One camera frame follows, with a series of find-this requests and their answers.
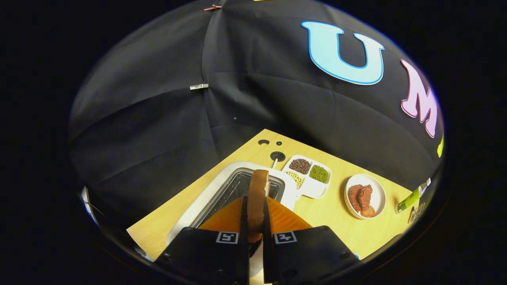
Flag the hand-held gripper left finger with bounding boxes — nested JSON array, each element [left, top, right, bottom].
[[154, 196, 250, 285]]

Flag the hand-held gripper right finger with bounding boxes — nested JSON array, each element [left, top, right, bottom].
[[263, 197, 359, 285]]

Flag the toasted bread slice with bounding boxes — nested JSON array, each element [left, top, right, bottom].
[[247, 169, 271, 244]]

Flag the white toaster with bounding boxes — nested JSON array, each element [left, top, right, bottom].
[[166, 161, 297, 277]]

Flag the white divided dish with beans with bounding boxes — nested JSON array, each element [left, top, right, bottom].
[[281, 155, 332, 199]]

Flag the brown cooked meat slice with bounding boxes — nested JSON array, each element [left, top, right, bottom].
[[348, 184, 363, 212], [358, 184, 373, 210]]

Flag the round beige plate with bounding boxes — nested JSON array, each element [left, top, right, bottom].
[[344, 174, 387, 220]]

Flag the green label plastic bottle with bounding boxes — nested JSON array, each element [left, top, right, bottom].
[[395, 178, 431, 214]]

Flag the black backdrop cloth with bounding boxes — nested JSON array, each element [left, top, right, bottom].
[[68, 0, 445, 238]]

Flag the wire basket holder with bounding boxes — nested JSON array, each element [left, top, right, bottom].
[[408, 203, 426, 224]]

